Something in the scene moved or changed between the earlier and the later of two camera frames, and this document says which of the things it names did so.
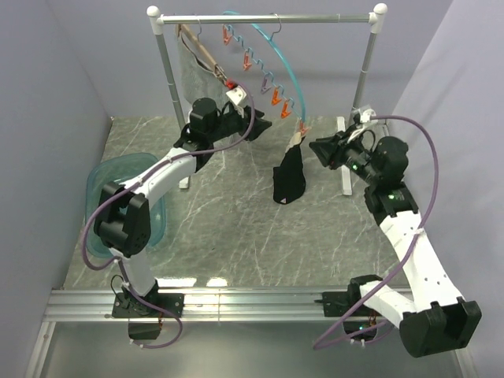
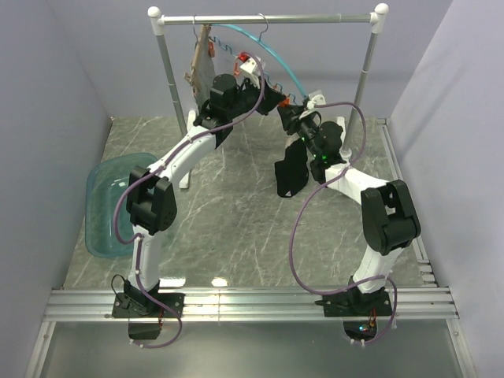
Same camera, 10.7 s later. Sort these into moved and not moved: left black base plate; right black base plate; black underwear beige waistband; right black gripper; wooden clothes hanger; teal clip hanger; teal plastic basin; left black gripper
Moved: right black gripper; teal clip hanger; black underwear beige waistband; wooden clothes hanger; left black gripper
Not moved: teal plastic basin; left black base plate; right black base plate
